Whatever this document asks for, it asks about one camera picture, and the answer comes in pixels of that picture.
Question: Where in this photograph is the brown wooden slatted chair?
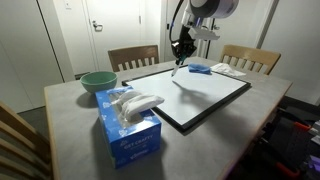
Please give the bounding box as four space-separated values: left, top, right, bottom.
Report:
107 44 160 73

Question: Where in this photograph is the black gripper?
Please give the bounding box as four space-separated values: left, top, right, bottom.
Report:
170 24 198 66

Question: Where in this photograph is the white marker with green cap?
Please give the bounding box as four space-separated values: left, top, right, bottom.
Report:
170 59 184 77

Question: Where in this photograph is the blue tissue box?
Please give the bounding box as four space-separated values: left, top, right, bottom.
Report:
95 85 163 170

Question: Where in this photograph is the black clamp with orange handle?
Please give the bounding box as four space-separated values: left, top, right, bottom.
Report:
259 137 302 178
278 109 313 133

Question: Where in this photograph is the light wooden slatted chair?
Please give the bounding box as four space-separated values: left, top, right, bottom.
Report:
0 100 54 180
218 44 282 76

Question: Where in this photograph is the white tissue sheet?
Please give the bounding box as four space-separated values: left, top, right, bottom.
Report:
113 89 166 123

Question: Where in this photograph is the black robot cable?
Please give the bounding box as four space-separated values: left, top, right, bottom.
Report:
168 0 186 44

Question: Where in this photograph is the mint green bowl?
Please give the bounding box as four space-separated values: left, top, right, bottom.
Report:
79 70 119 94

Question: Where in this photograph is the white door with lever handle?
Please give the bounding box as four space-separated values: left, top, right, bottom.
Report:
83 0 143 72

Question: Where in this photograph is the silver lever door handle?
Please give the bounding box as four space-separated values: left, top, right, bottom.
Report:
91 20 104 33

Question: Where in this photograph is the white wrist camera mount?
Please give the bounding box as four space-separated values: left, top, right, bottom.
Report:
187 26 222 42

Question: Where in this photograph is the black framed whiteboard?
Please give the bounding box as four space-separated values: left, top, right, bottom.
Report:
121 64 252 132

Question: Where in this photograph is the blue cloth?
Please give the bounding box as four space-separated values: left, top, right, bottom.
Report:
187 63 213 75

